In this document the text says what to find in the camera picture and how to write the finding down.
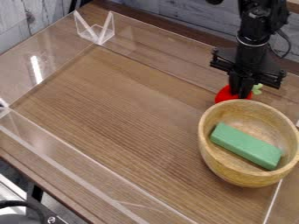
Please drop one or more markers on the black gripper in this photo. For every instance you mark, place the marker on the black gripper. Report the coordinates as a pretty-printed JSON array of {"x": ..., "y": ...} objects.
[{"x": 263, "y": 71}]

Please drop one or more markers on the red toy fruit green stem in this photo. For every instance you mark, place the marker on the red toy fruit green stem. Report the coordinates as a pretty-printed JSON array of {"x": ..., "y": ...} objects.
[{"x": 224, "y": 94}]

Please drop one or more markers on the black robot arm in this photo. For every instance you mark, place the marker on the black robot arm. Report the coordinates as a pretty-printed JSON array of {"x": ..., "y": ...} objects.
[{"x": 261, "y": 19}]

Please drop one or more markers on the wooden bowl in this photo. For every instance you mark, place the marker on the wooden bowl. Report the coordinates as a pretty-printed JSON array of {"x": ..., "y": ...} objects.
[{"x": 264, "y": 123}]

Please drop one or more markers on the green rectangular block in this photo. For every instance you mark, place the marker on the green rectangular block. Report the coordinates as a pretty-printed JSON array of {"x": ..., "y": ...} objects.
[{"x": 245, "y": 146}]

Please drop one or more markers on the clear acrylic corner bracket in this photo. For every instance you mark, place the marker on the clear acrylic corner bracket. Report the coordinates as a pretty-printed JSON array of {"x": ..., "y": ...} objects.
[{"x": 95, "y": 33}]

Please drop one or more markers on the clear acrylic tray wall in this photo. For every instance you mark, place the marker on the clear acrylic tray wall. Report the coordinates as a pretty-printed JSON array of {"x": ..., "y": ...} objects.
[{"x": 93, "y": 190}]

